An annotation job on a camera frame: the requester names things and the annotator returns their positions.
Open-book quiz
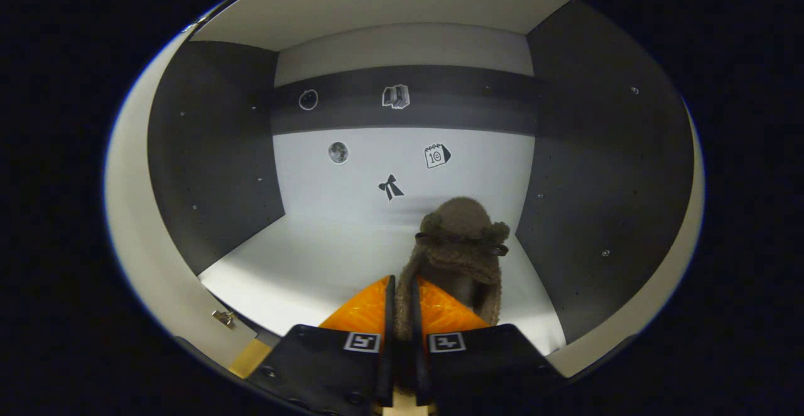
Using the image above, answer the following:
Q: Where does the grey shoe cabinet door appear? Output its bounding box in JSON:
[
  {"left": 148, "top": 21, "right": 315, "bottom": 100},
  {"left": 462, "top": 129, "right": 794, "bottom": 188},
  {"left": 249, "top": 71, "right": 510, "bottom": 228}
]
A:
[
  {"left": 104, "top": 30, "right": 277, "bottom": 366},
  {"left": 546, "top": 108, "right": 705, "bottom": 379}
]

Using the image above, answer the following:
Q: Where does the grey cabinet shelf board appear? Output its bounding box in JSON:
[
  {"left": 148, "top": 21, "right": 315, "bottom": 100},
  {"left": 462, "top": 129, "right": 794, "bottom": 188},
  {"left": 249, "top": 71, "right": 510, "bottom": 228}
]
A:
[
  {"left": 198, "top": 215, "right": 566, "bottom": 355},
  {"left": 190, "top": 0, "right": 573, "bottom": 52}
]

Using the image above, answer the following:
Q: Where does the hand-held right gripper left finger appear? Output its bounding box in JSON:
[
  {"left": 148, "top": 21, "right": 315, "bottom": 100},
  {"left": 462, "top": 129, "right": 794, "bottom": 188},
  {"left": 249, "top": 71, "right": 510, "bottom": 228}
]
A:
[{"left": 245, "top": 275, "right": 398, "bottom": 416}]

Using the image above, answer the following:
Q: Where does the brown fuzzy shoe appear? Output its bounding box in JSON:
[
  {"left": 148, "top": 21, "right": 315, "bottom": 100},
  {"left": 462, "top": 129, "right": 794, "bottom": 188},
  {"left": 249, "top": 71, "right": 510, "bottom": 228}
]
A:
[{"left": 394, "top": 197, "right": 511, "bottom": 341}]

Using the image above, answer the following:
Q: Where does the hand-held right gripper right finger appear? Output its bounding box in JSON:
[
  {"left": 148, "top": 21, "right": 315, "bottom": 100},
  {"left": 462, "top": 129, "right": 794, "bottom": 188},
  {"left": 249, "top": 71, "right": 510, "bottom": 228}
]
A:
[{"left": 411, "top": 276, "right": 566, "bottom": 407}]

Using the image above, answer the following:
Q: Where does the grey shoe cabinet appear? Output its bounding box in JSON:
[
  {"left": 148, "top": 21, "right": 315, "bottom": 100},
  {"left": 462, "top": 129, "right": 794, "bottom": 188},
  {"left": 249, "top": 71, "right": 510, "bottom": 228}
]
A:
[{"left": 104, "top": 0, "right": 705, "bottom": 379}]

